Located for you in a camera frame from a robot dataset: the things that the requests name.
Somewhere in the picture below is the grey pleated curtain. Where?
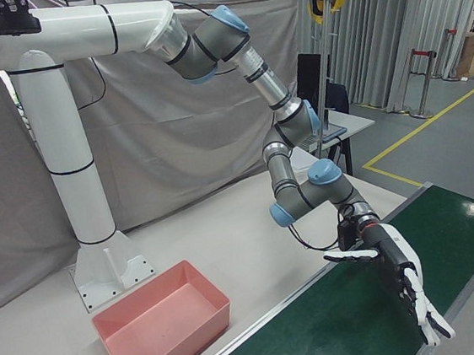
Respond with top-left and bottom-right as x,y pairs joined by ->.
298,0 -> 474,122

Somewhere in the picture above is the grey fabric backdrop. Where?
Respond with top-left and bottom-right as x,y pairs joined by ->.
0,0 -> 332,318

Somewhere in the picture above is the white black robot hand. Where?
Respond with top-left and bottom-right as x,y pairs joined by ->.
320,215 -> 457,355

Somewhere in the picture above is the brown cardboard box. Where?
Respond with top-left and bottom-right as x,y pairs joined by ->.
455,31 -> 474,78

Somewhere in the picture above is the steel stanchion post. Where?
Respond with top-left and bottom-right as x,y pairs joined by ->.
403,46 -> 444,121
437,26 -> 465,83

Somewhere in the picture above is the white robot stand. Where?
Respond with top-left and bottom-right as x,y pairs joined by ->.
0,0 -> 207,325

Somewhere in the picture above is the green conveyor belt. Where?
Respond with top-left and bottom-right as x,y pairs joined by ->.
155,177 -> 474,355

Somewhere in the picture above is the black office chair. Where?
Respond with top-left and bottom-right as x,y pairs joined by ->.
323,79 -> 351,116

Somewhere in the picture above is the black overhead camera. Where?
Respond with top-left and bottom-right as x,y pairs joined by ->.
0,0 -> 43,39

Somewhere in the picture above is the black background monitor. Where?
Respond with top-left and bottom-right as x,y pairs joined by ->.
294,50 -> 337,115

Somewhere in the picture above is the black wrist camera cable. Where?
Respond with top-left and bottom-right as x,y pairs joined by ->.
286,215 -> 342,254

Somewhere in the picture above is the white office table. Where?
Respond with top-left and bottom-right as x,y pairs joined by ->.
284,103 -> 381,181

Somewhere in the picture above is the pink plastic basket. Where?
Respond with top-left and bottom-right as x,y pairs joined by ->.
85,254 -> 237,355

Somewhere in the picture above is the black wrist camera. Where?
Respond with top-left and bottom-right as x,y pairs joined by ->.
337,215 -> 363,252

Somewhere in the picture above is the black stand cable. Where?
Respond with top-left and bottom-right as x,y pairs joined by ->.
73,55 -> 108,110

